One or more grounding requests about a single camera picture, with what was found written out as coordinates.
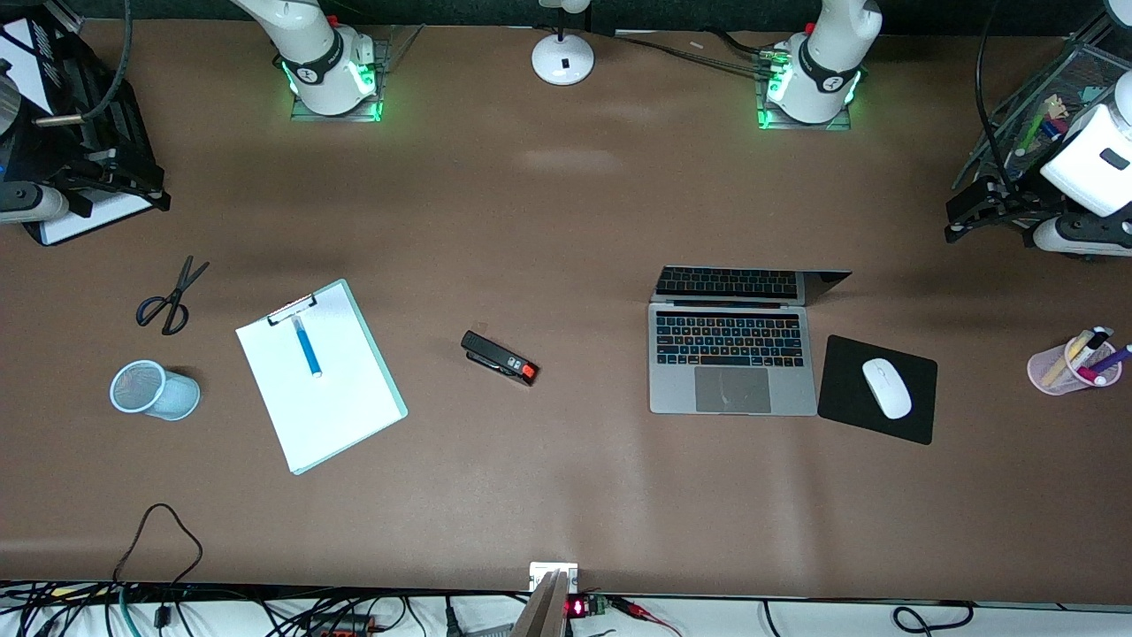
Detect silver laptop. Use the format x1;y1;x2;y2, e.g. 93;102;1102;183
648;265;853;417

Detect red wires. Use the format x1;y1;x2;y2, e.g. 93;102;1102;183
610;597;684;637

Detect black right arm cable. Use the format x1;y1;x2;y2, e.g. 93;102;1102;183
34;0;134;127

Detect black mouse pad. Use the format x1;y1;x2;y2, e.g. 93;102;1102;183
817;334;938;446

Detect black table cables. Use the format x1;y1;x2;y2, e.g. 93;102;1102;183
610;29;788;72

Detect black stacked paper tray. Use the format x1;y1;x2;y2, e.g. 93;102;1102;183
0;13;171;247

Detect light blue marker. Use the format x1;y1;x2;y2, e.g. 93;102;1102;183
292;316;323;379

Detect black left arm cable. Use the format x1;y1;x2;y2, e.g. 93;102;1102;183
975;0;1015;191

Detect black wire mesh tray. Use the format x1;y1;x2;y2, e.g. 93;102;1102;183
953;40;1132;191

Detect light blue mesh cup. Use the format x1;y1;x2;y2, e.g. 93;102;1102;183
110;359;201;421

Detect white computer mouse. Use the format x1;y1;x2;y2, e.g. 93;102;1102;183
862;357;914;420

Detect purple marker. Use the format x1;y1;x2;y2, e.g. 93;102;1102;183
1086;344;1132;377

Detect black stapler with red end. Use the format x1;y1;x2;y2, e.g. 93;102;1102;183
461;331;539;388

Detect thin black looped cable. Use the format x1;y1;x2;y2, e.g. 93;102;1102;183
113;503;204;589

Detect tangled black cable bundle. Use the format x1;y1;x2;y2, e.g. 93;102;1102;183
0;579;532;637

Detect small white box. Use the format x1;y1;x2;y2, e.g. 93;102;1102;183
529;562;580;594

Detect grey camera stand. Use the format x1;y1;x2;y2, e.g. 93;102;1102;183
511;569;571;637

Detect white paper sheet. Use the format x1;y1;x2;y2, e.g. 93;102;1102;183
0;22;54;111
40;188;153;245

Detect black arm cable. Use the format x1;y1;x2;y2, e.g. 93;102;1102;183
975;0;1015;191
34;0;134;127

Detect pink mesh pen cup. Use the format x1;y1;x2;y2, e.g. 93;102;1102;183
1028;334;1122;396

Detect coiled black cable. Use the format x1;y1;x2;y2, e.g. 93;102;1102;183
891;602;975;636

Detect black and white marker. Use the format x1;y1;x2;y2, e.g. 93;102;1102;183
1068;326;1113;371

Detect yellow ruler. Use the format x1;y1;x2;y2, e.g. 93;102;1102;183
1042;334;1095;388

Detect black scissors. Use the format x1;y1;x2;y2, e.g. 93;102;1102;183
135;256;210;336

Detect mint clipboard with white paper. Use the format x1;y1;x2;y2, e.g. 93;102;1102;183
235;279;409;476

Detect white lamp base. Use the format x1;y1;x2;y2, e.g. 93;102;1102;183
531;0;595;87

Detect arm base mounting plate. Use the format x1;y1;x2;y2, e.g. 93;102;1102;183
290;35;390;123
756;49;854;132

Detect green marker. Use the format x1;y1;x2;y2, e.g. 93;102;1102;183
1017;96;1059;158

